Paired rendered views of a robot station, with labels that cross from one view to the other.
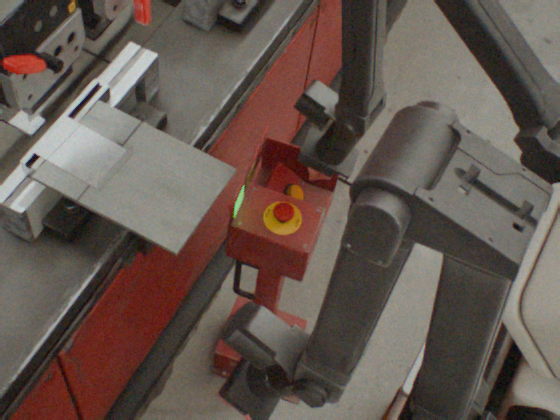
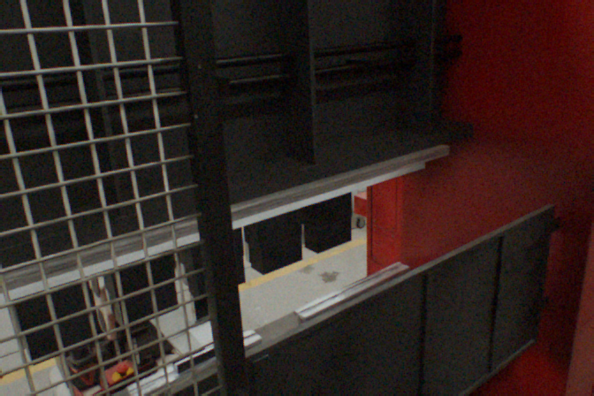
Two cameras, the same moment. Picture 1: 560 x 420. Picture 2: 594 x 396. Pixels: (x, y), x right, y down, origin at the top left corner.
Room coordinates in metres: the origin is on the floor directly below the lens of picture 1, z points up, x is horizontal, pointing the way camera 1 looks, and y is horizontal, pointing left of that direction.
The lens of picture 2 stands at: (1.63, 1.26, 1.85)
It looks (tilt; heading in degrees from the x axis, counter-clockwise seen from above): 20 degrees down; 214
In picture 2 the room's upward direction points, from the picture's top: 3 degrees counter-clockwise
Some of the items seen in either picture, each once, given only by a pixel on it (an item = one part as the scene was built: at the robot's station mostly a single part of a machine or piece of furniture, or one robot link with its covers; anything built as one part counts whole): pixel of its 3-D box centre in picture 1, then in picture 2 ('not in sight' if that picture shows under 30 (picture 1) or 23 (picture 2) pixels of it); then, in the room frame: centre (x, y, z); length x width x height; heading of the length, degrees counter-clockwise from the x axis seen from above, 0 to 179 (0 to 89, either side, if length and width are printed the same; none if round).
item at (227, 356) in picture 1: (269, 347); not in sight; (0.84, -0.04, 0.06); 0.25 x 0.20 x 0.12; 79
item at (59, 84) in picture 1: (45, 79); (209, 304); (0.75, 0.37, 1.13); 0.10 x 0.02 x 0.10; 160
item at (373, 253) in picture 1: (359, 289); not in sight; (0.35, -0.09, 1.40); 0.11 x 0.06 x 0.43; 159
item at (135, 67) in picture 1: (83, 137); (200, 375); (0.80, 0.35, 0.92); 0.39 x 0.06 x 0.10; 160
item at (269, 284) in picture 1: (268, 288); not in sight; (0.85, -0.01, 0.39); 0.05 x 0.05 x 0.54; 79
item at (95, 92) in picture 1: (67, 127); (208, 351); (0.77, 0.36, 0.99); 0.20 x 0.03 x 0.03; 160
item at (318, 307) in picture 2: not in sight; (355, 299); (0.23, 0.56, 0.92); 0.50 x 0.06 x 0.10; 160
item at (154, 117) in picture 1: (107, 169); not in sight; (0.77, 0.30, 0.89); 0.30 x 0.05 x 0.03; 160
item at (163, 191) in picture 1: (135, 174); (191, 323); (0.70, 0.23, 1.00); 0.26 x 0.18 x 0.01; 70
